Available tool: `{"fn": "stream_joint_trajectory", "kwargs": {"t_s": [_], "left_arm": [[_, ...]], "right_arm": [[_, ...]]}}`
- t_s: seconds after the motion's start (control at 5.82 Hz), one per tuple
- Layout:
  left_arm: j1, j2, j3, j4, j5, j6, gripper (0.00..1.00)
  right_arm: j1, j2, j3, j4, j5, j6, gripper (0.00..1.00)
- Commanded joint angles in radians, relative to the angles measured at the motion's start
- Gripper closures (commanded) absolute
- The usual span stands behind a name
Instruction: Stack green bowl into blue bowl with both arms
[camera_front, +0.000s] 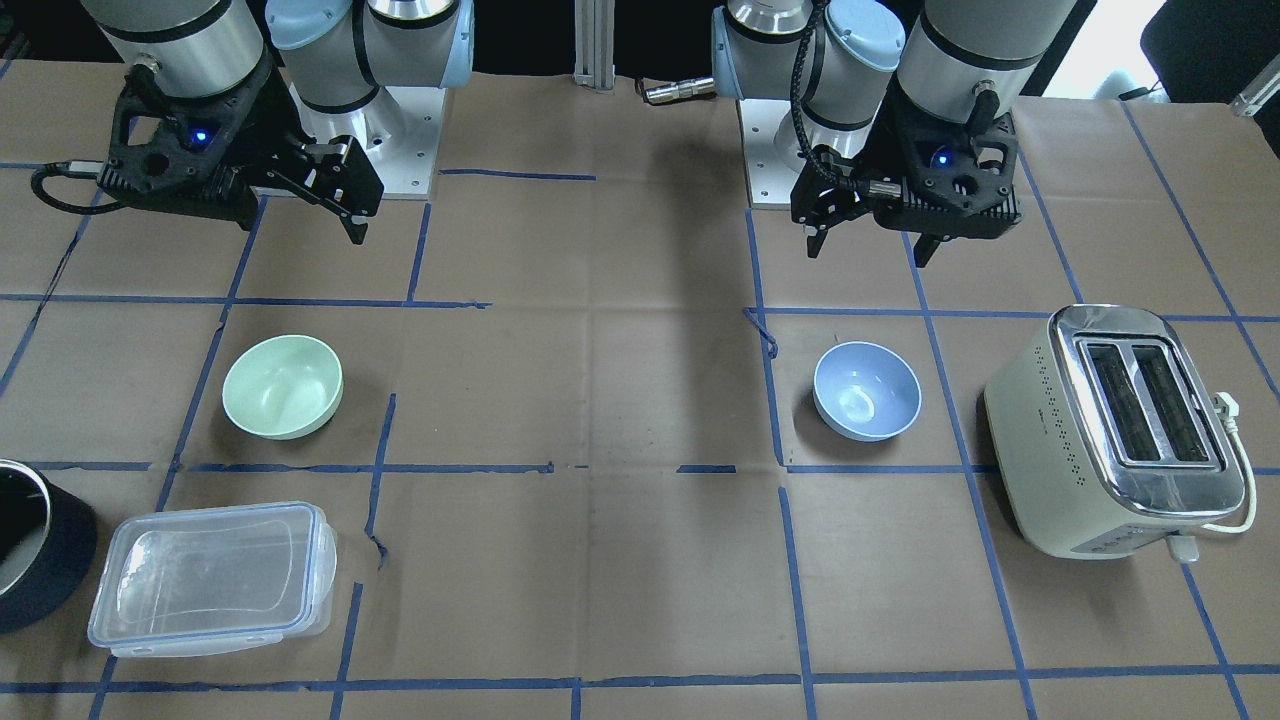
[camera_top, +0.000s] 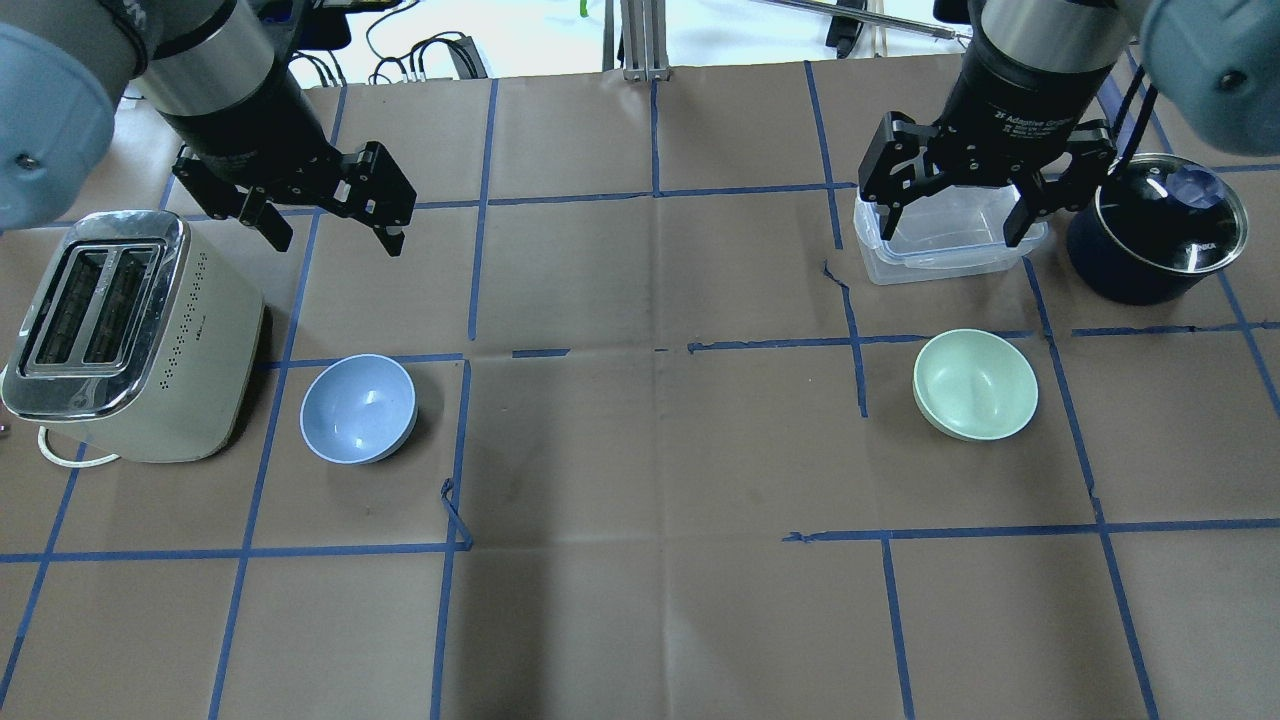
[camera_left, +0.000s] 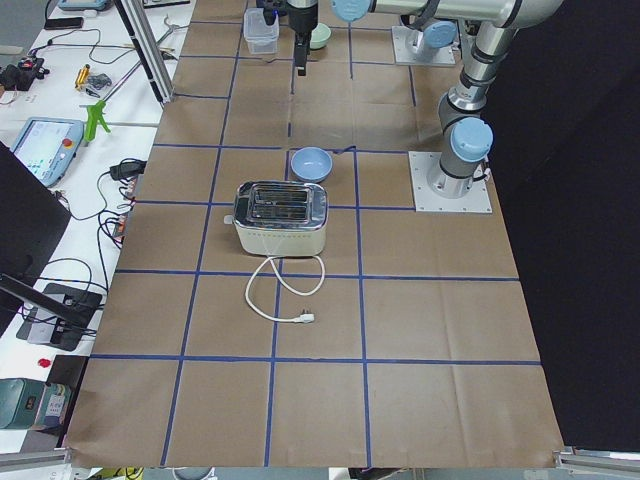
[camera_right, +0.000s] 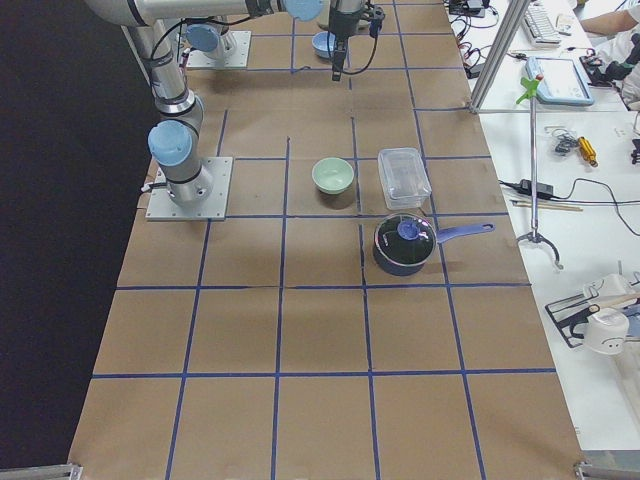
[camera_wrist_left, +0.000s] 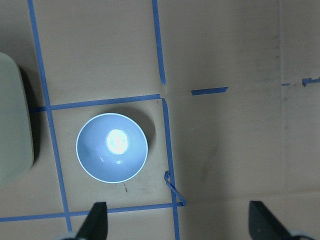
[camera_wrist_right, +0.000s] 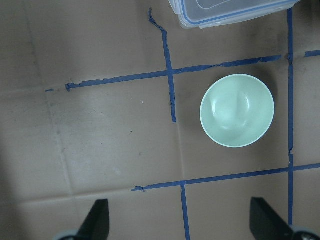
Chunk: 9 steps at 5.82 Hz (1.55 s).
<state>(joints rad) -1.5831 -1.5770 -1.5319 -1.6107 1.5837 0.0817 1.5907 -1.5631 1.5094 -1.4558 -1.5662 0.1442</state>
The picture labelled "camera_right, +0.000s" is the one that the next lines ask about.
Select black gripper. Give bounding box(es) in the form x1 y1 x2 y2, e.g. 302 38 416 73
328 0 384 81

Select blue bowl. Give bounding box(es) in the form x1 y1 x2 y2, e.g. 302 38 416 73
312 31 335 59

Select green bowl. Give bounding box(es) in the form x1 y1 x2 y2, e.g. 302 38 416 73
311 157 355 195

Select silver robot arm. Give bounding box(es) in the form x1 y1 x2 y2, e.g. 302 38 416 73
87 1 260 206
186 1 385 82

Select clear plastic food container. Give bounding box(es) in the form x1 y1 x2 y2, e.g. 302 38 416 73
378 147 432 210

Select metal reacher grabber tool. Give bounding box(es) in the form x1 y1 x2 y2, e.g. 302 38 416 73
516 74 564 270

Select blue pot with glass lid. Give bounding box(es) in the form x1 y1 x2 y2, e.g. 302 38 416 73
372 213 495 276

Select white keyboard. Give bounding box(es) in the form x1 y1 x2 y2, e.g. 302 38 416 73
522 3 561 46

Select blue teach pendant tablet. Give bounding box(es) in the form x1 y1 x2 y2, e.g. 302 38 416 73
525 57 594 106

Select wooden chopsticks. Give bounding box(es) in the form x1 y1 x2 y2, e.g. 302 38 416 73
510 199 583 212

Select black power adapter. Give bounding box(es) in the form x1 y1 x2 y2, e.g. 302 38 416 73
518 179 554 200

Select white cup with face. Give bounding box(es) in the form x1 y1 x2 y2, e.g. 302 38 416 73
584 308 629 355

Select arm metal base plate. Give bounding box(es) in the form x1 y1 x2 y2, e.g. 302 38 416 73
186 26 252 70
146 157 234 221

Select aluminium frame post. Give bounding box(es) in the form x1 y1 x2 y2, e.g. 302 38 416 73
468 0 529 114

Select yellow handled tool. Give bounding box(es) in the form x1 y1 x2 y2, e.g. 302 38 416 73
577 136 598 167

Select black wire rack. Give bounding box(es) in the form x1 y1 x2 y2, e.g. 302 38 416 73
544 294 596 349

